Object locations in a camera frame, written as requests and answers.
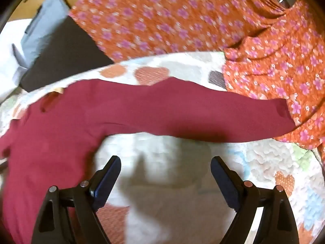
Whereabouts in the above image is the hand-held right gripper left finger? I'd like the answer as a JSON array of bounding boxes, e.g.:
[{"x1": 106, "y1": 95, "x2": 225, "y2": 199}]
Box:
[{"x1": 31, "y1": 156, "x2": 122, "y2": 244}]

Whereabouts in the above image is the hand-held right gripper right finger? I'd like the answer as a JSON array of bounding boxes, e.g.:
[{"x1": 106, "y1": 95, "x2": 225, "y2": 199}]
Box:
[{"x1": 210, "y1": 156, "x2": 300, "y2": 244}]

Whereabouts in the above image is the maroon sweater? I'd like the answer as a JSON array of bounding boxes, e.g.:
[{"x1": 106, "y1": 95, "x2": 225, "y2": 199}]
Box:
[{"x1": 0, "y1": 79, "x2": 296, "y2": 244}]

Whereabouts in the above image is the heart print quilt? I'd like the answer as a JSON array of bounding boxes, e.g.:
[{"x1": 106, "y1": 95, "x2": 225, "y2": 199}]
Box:
[{"x1": 0, "y1": 51, "x2": 325, "y2": 244}]

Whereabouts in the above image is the small orange floral garment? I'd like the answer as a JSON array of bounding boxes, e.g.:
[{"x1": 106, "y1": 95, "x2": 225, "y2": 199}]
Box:
[{"x1": 222, "y1": 1, "x2": 325, "y2": 150}]

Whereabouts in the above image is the dark brown mat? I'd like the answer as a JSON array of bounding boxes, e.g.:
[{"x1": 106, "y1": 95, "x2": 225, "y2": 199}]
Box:
[{"x1": 20, "y1": 15, "x2": 115, "y2": 92}]

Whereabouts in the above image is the grey case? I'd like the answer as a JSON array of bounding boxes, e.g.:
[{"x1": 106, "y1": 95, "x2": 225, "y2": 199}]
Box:
[{"x1": 11, "y1": 0, "x2": 71, "y2": 82}]

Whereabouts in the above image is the large orange floral cloth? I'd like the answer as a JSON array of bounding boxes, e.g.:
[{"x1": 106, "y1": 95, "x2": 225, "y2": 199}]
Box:
[{"x1": 69, "y1": 0, "x2": 313, "y2": 63}]

